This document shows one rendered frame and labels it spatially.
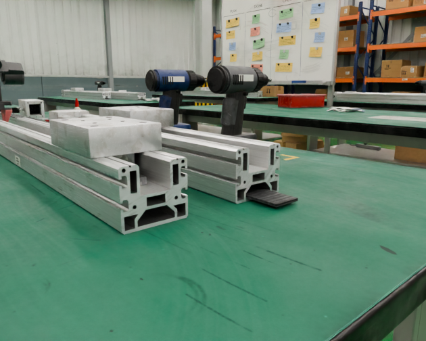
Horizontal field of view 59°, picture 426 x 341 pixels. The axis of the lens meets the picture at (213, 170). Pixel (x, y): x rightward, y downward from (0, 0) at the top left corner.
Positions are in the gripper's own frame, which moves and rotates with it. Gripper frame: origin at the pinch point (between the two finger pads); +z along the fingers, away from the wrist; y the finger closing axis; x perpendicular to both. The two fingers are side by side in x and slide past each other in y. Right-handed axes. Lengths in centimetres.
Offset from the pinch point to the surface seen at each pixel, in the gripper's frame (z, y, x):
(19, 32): -155, 284, 1090
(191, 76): -16, 41, -52
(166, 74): -17, 33, -51
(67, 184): 1, -5, -81
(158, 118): -7, 20, -67
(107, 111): -8, 13, -57
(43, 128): -4.3, 2.0, -45.1
